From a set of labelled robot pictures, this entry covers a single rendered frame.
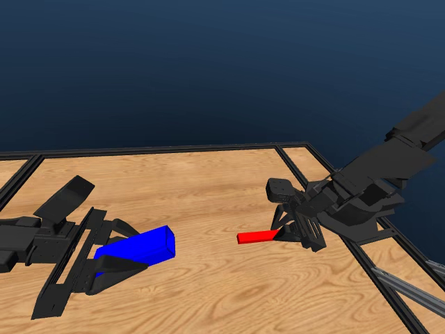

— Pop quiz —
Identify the blue hollow socket block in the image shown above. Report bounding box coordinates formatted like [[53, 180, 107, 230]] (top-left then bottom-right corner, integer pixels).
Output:
[[93, 225, 177, 278]]

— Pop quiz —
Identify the thin red peg bar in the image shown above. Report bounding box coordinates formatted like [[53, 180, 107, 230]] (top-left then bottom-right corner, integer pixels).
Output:
[[236, 229, 281, 245]]

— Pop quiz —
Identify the grey aluminium strut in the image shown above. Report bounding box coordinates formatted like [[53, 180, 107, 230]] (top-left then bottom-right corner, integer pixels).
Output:
[[370, 259, 445, 314]]

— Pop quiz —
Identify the black table frame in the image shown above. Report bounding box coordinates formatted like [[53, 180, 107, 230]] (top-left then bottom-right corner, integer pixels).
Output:
[[0, 141, 445, 334]]

